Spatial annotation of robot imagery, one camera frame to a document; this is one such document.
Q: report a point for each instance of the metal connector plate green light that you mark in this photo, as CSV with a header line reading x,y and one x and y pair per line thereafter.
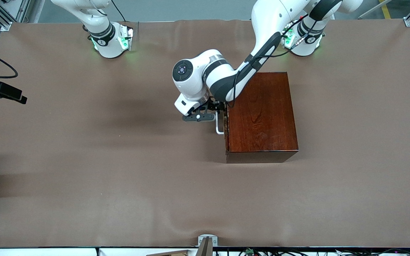
x,y
289,39
125,39

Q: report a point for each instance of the brown table cloth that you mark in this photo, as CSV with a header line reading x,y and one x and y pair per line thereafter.
x,y
119,199

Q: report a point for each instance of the green terminal connector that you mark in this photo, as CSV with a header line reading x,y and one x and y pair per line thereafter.
x,y
250,251

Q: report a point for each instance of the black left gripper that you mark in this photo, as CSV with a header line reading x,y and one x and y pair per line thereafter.
x,y
216,106

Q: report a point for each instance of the dark wooden cabinet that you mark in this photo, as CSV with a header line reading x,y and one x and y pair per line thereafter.
x,y
262,124

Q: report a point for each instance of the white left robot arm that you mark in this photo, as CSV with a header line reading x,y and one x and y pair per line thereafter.
x,y
196,81

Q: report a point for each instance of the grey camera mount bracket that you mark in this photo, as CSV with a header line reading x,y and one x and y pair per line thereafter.
x,y
208,249

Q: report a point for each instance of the grey metal rail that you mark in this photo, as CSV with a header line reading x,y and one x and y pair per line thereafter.
x,y
372,10

